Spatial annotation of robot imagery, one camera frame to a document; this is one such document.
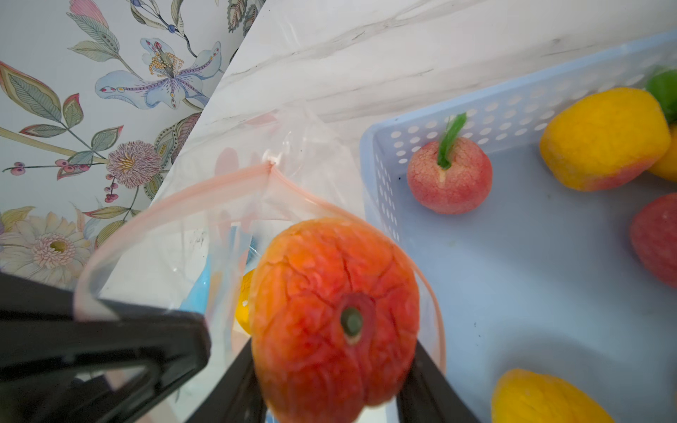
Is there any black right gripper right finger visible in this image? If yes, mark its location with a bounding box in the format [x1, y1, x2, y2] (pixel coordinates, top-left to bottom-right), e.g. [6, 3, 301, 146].
[396, 341, 480, 423]

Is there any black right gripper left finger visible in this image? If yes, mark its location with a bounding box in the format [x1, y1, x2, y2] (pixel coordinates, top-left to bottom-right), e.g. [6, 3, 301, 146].
[187, 338, 267, 423]

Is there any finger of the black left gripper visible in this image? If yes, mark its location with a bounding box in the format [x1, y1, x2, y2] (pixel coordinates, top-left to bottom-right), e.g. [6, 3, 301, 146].
[1, 273, 212, 422]

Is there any clear pink-zipper zip bag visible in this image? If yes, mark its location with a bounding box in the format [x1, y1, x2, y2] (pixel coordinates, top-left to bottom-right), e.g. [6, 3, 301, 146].
[74, 105, 427, 422]

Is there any yellow red peach front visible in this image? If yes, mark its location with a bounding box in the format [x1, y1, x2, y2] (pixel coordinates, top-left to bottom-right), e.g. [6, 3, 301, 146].
[491, 368, 614, 423]

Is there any red peach with green stem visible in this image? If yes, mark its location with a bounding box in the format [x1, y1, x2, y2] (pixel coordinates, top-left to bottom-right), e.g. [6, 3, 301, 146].
[407, 113, 493, 215]

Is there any pink peach in basket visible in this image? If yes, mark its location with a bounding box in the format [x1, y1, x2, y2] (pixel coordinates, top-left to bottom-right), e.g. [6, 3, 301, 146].
[629, 193, 676, 288]

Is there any yellow peach in basket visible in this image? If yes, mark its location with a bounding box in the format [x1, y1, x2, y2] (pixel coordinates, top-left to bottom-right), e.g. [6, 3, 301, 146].
[539, 87, 671, 192]

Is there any light blue perforated basket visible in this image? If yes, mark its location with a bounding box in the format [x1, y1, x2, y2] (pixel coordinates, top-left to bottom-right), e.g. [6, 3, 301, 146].
[360, 32, 676, 422]

